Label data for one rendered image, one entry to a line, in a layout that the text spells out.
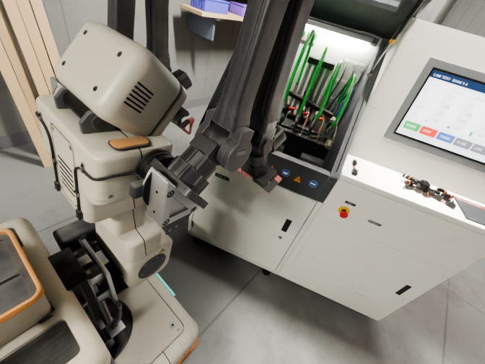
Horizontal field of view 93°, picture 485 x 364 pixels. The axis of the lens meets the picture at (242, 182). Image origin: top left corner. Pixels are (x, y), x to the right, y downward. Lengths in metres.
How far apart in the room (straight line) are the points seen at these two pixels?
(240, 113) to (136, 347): 1.08
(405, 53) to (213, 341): 1.68
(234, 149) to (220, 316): 1.28
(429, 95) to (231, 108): 1.02
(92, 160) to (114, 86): 0.13
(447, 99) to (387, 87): 0.24
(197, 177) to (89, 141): 0.20
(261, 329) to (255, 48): 1.49
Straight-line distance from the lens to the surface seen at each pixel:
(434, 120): 1.35
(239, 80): 0.44
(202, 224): 1.61
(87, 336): 0.75
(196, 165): 0.45
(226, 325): 1.60
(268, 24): 0.44
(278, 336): 1.66
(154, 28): 0.83
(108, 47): 0.53
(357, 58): 1.49
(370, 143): 1.30
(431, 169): 1.42
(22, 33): 2.33
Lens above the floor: 1.51
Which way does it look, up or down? 40 degrees down
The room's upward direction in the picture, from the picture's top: 16 degrees clockwise
